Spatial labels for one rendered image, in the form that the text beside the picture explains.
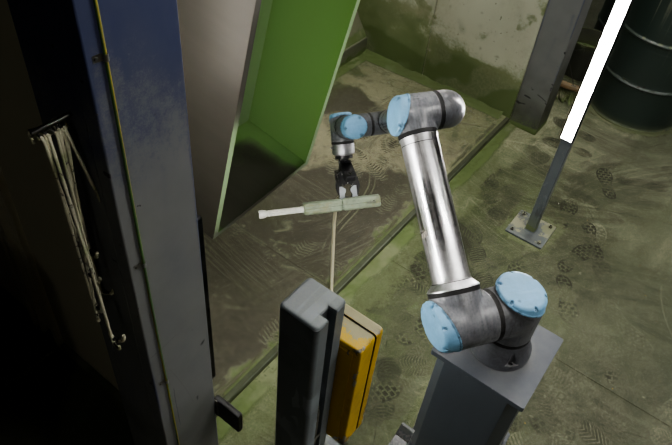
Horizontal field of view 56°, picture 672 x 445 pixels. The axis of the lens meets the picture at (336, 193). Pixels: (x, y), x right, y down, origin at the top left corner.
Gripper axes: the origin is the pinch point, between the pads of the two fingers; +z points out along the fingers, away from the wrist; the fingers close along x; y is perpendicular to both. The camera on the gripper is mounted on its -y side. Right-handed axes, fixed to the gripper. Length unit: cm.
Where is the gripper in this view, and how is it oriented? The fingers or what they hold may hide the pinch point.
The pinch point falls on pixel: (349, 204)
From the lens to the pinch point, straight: 252.5
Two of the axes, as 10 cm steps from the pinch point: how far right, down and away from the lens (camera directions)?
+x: -9.8, 1.2, -1.7
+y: -1.9, -1.2, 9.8
